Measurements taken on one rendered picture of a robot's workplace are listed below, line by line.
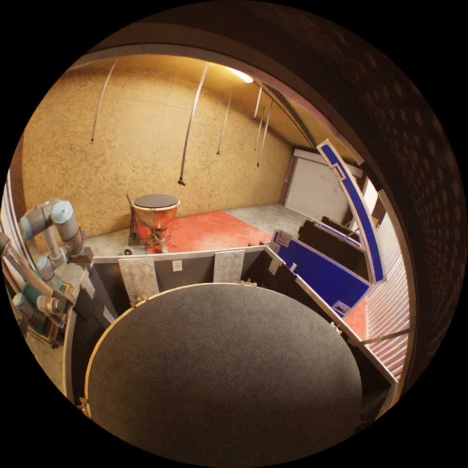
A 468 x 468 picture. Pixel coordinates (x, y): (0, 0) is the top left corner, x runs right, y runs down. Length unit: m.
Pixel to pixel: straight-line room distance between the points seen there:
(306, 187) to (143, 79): 7.06
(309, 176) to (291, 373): 7.18
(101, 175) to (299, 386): 3.11
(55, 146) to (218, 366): 3.20
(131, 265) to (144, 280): 0.11
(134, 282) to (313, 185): 7.12
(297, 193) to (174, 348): 7.29
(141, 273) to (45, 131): 2.98
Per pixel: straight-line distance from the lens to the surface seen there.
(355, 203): 1.12
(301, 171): 7.40
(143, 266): 0.76
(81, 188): 2.98
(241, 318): 0.49
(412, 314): 0.69
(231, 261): 0.84
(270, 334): 0.49
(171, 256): 0.73
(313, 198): 7.19
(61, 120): 3.18
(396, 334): 0.72
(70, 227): 0.62
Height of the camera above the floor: 1.39
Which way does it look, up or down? 26 degrees down
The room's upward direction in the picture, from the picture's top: 13 degrees clockwise
